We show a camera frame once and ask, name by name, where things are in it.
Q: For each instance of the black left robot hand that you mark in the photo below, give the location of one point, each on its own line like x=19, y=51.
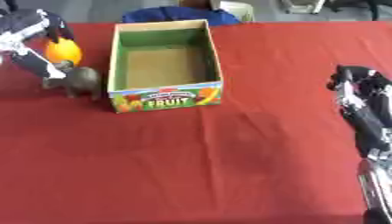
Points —
x=30, y=29

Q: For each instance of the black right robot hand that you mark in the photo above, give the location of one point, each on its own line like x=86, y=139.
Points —
x=365, y=99

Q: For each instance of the orange toy fruit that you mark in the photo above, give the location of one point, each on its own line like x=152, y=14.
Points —
x=63, y=52

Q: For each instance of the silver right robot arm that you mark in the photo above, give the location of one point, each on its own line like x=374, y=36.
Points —
x=376, y=186

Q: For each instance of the cardboard box with green inside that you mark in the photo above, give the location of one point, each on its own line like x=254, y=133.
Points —
x=166, y=67

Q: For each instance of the grey toy elephant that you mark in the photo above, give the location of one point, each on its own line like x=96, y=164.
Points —
x=81, y=81

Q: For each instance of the white tripod base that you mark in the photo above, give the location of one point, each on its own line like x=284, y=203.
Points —
x=305, y=6

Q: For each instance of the blue chair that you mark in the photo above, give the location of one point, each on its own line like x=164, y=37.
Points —
x=179, y=15

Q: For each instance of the white chair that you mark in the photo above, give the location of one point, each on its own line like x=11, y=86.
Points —
x=236, y=9

